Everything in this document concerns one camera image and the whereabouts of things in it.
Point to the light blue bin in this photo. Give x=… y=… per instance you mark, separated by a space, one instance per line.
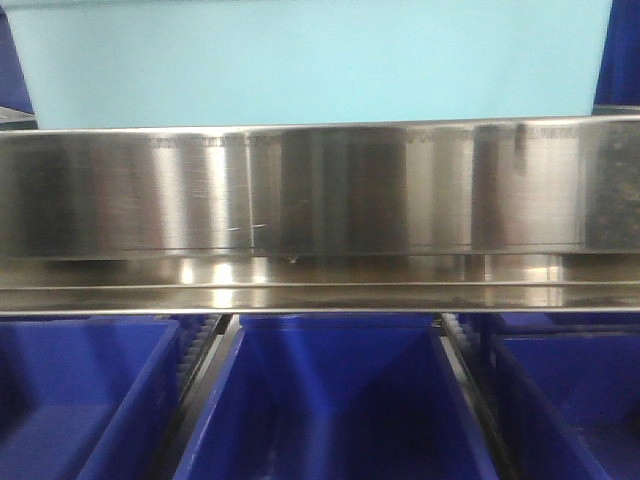
x=190 y=63

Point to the dark blue bin lower middle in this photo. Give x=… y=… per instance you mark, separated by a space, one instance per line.
x=336 y=396

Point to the dark blue bin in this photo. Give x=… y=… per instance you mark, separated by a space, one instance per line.
x=336 y=396
x=91 y=398
x=564 y=395

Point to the steel shelf front lip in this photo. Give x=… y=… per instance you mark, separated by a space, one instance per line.
x=489 y=215

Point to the dark blue bin lower right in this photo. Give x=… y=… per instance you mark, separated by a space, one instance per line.
x=564 y=395

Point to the dark blue bin lower left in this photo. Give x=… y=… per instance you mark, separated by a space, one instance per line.
x=91 y=398

